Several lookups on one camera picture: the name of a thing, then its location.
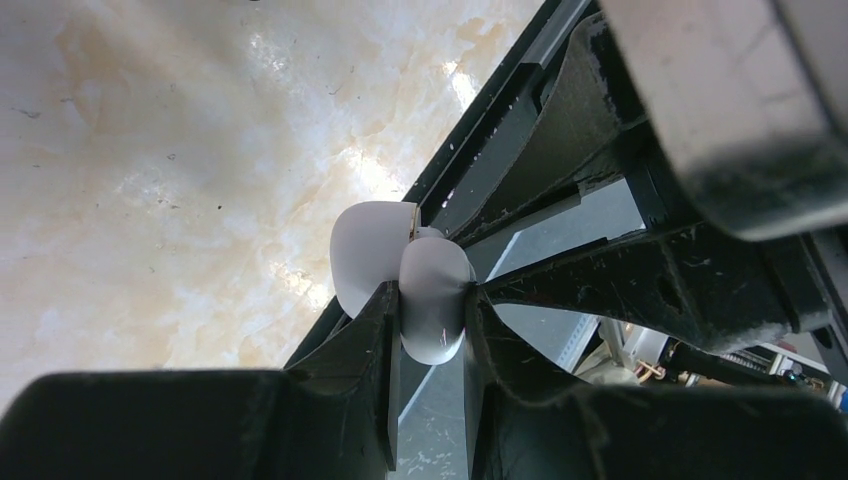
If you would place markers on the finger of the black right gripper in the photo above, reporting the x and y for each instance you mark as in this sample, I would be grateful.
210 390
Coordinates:
695 284
591 132

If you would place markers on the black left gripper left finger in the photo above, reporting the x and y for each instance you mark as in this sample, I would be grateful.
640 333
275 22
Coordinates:
199 424

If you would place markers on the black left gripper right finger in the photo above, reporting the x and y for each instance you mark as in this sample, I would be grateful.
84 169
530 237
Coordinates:
629 424

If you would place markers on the white earbud charging case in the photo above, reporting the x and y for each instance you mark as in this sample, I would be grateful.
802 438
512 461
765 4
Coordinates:
380 241

